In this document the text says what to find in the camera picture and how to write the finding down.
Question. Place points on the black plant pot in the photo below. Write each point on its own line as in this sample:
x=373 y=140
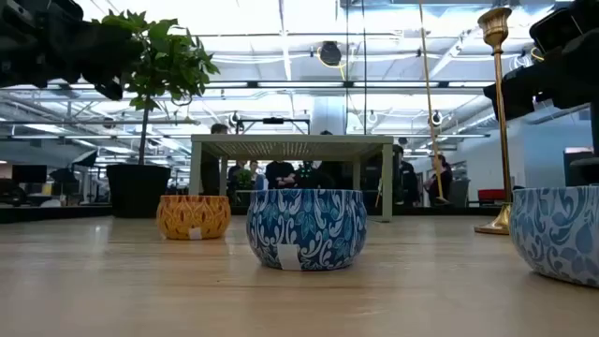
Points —
x=138 y=189

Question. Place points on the green perforated metal shelf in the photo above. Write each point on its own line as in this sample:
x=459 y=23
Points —
x=290 y=147

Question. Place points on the dark blue floral candle tin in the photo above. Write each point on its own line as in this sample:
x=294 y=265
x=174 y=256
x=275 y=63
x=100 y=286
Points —
x=323 y=224

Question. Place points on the grey chair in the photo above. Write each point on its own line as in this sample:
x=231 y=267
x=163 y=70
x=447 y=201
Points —
x=458 y=192

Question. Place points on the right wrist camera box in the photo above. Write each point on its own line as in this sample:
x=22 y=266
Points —
x=557 y=28

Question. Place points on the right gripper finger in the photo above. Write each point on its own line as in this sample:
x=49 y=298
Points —
x=521 y=91

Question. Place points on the tall brass candlestick holder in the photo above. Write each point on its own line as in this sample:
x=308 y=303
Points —
x=494 y=23

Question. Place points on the leafy green plant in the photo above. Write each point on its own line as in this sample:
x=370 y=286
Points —
x=168 y=61

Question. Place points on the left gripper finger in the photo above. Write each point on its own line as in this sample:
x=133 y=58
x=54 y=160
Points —
x=107 y=56

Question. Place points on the orange patterned candle tin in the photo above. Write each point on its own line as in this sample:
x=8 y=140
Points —
x=187 y=217

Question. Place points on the dark cabinet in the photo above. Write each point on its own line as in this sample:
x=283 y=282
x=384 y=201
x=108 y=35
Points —
x=578 y=166

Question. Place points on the black overhead bar rig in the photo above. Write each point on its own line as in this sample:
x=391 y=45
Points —
x=273 y=121

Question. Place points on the small green plant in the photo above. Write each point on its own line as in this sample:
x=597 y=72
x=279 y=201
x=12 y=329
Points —
x=244 y=180

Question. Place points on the red seat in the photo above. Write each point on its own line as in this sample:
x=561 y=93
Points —
x=491 y=195

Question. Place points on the light blue floral candle tin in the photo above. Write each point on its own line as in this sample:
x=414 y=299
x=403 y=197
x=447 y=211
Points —
x=557 y=234

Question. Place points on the black lamp shade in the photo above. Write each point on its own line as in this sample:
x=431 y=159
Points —
x=85 y=159

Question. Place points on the black monitor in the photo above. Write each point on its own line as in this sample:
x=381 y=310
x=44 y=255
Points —
x=29 y=174

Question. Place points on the person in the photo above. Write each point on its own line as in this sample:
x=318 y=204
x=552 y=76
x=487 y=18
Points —
x=234 y=167
x=442 y=180
x=278 y=173
x=210 y=173
x=407 y=182
x=330 y=175
x=256 y=180

